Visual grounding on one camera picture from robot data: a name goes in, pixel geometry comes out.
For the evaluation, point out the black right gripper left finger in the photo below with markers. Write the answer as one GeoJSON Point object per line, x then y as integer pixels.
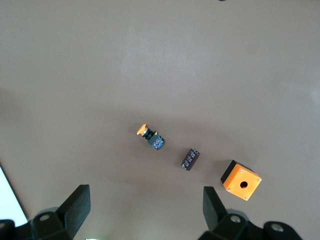
{"type": "Point", "coordinates": [75, 210]}

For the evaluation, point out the white drawer cabinet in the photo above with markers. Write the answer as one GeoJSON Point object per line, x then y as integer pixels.
{"type": "Point", "coordinates": [7, 200]}

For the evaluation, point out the dark cylindrical capacitor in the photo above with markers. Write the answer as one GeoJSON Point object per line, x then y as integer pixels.
{"type": "Point", "coordinates": [190, 160]}

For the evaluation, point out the orange black switch box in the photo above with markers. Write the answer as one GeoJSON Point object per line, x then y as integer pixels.
{"type": "Point", "coordinates": [235, 183]}

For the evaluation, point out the orange push button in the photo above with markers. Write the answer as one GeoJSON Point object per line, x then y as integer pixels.
{"type": "Point", "coordinates": [153, 141]}

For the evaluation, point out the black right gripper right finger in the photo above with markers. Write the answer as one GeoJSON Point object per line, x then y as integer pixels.
{"type": "Point", "coordinates": [215, 212]}

